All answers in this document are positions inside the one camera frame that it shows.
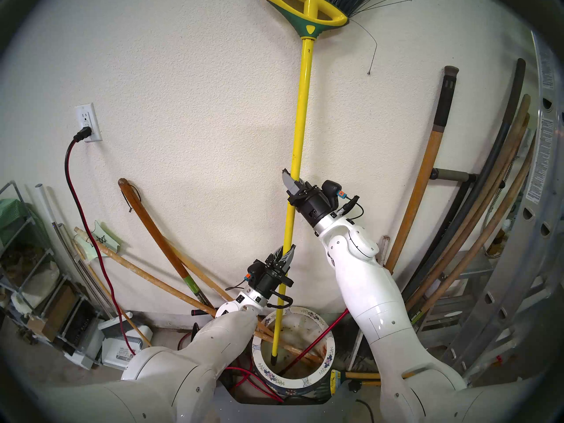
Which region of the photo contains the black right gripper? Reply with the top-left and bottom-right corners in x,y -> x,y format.
281,168 -> 341,229

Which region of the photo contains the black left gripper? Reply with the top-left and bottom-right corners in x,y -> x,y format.
246,245 -> 297,301

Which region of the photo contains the yellow broom with black bristles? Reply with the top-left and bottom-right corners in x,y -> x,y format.
255,0 -> 416,366

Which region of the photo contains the floral ceramic pot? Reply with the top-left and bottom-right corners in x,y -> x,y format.
252,307 -> 336,400

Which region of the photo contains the pale wooden stick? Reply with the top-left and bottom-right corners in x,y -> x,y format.
167,244 -> 234,301

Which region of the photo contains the thin red rod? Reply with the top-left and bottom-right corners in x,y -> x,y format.
280,310 -> 349,375

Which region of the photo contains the long light wooden stick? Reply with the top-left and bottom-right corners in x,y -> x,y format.
75,226 -> 324,365

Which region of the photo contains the brown stick with green band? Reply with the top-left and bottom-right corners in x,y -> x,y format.
118,178 -> 216,310

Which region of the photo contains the thin wooden stick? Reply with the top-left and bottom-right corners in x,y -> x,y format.
73,241 -> 152,348

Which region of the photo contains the black tool with grey crossgrip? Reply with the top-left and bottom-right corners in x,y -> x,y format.
399,167 -> 480,295

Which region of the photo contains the pale green labelled tag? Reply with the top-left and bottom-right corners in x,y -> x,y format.
73,221 -> 120,264

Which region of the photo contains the wooden pole with green end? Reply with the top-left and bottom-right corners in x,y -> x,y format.
410,136 -> 536,328

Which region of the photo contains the bundle of metal strips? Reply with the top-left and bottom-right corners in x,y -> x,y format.
52,223 -> 116,319

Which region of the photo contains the black storage bin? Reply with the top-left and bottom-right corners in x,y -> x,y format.
59,297 -> 100,354

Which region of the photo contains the brown cardboard box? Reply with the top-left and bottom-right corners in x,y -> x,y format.
26,285 -> 79,342

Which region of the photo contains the tan wooden pole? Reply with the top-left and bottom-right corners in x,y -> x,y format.
403,94 -> 532,315
405,114 -> 531,317

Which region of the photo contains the white plastic bag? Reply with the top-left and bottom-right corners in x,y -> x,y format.
10,261 -> 60,312

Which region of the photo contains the white plastic pipe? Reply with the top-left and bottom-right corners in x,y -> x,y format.
34,183 -> 62,233

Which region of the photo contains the aluminium extension ladder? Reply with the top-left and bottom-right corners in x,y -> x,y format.
423,28 -> 564,394

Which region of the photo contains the green mesh bundle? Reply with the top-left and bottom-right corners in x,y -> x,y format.
0,199 -> 36,246

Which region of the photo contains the wooden handle with black grip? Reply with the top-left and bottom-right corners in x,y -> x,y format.
383,65 -> 460,273

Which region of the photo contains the dark grey long handle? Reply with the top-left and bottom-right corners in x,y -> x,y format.
399,58 -> 527,304

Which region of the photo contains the white wall outlet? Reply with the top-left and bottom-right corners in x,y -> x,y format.
75,103 -> 103,143

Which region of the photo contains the red black power cord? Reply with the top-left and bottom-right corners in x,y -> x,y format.
64,126 -> 137,356

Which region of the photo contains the grey wire shelf rack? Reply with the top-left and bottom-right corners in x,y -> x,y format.
0,182 -> 106,370

